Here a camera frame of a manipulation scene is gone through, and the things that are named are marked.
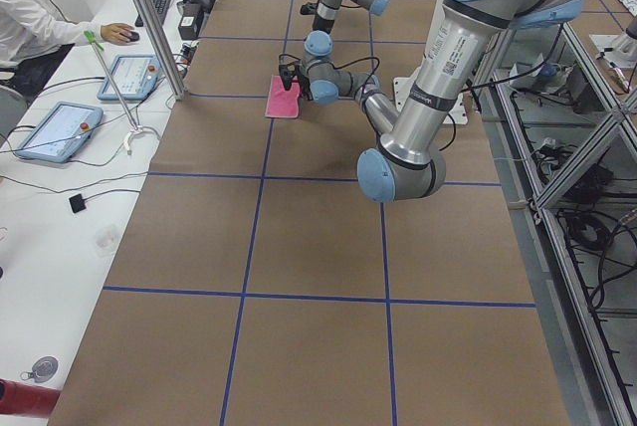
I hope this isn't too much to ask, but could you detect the aluminium frame rack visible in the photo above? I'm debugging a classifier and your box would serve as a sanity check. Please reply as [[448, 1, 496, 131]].
[[473, 12, 636, 425]]

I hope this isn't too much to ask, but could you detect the small black square puck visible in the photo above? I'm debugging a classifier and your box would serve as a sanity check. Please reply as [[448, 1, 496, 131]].
[[69, 193, 87, 214]]

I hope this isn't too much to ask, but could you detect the black box white label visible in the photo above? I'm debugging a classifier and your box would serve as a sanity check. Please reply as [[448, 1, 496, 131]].
[[178, 3, 204, 41]]

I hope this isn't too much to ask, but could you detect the red cylinder object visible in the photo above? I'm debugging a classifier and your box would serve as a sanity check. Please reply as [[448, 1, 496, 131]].
[[0, 379, 61, 419]]

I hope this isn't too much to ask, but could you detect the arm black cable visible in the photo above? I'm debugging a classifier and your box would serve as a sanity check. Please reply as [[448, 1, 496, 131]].
[[332, 55, 382, 94]]

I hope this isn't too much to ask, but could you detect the pink grey-backed towel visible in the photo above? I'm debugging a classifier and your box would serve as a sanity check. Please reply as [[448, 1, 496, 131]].
[[265, 76, 300, 119]]

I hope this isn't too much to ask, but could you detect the far teach pendant tablet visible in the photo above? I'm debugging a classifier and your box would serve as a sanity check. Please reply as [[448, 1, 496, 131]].
[[109, 54, 162, 101]]

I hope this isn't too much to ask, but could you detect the seated person white hoodie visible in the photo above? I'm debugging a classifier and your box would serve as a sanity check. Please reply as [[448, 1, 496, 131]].
[[1, 0, 133, 103]]

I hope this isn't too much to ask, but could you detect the aluminium frame post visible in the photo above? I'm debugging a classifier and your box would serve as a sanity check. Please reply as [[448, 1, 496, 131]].
[[133, 0, 185, 101]]

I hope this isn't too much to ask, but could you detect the round metal badge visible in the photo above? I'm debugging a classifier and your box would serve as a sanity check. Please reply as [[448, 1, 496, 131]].
[[20, 355, 59, 384]]

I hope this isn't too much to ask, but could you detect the teach pendant tablet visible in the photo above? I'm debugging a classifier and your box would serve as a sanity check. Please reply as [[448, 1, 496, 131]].
[[15, 102, 104, 163], [109, 54, 162, 101]]

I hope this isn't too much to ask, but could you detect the black floor cable bundle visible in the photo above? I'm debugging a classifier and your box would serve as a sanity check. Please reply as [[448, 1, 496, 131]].
[[527, 136, 637, 308]]

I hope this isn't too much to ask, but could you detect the near teach pendant tablet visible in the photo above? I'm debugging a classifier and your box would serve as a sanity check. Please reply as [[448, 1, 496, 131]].
[[15, 102, 104, 163]]

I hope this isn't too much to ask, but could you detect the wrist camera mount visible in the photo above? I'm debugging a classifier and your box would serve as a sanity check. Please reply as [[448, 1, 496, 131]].
[[278, 53, 301, 91], [300, 2, 317, 16]]

